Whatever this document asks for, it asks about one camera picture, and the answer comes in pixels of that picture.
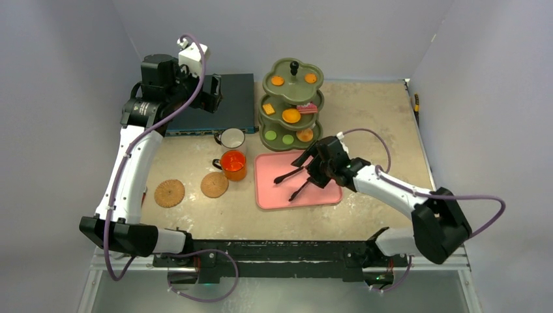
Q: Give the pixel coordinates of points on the green three-tier stand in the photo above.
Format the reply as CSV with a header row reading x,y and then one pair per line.
x,y
295,91

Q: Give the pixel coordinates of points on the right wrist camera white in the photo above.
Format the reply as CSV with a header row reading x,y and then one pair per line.
x,y
340,136

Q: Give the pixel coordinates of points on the pink serving tray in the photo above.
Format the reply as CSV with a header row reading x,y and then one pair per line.
x,y
267,166

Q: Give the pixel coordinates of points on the orange bun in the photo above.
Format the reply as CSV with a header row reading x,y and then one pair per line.
x,y
305,135

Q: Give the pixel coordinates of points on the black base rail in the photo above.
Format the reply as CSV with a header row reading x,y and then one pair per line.
x,y
215,259

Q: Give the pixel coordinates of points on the yellow black tool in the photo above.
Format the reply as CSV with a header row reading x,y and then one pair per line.
x,y
416,107

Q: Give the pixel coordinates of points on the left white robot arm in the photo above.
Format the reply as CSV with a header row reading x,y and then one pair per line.
x,y
168,86

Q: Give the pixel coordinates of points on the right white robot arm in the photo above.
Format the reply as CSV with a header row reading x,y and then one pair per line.
x,y
438,225

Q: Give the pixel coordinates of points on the orange translucent cup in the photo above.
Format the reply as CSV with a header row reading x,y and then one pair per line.
x,y
233,164

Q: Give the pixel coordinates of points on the orange cookie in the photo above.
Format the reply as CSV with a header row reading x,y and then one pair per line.
x,y
310,78
277,80

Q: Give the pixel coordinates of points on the square yellow cracker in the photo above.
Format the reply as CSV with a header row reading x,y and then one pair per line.
x,y
268,109

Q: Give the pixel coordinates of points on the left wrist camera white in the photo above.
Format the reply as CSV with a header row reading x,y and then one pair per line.
x,y
190,58

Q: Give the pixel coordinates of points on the dark network switch box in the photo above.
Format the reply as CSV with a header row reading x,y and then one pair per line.
x,y
236,110

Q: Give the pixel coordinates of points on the orange egg tart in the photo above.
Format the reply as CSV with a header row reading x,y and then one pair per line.
x,y
291,115

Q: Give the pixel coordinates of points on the white ribbed cup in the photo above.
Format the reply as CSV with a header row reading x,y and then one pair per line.
x,y
231,139

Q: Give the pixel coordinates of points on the green macaron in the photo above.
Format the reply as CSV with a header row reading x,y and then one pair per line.
x,y
287,139
270,135

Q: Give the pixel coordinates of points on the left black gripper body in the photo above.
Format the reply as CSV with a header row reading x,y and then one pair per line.
x,y
206,100

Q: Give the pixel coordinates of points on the pink cake slice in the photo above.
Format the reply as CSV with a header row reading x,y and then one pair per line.
x,y
308,108

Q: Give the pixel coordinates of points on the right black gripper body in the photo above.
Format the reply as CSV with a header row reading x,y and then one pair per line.
x,y
314,170

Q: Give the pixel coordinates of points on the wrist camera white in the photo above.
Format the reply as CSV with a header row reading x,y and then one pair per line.
x,y
340,136
190,58

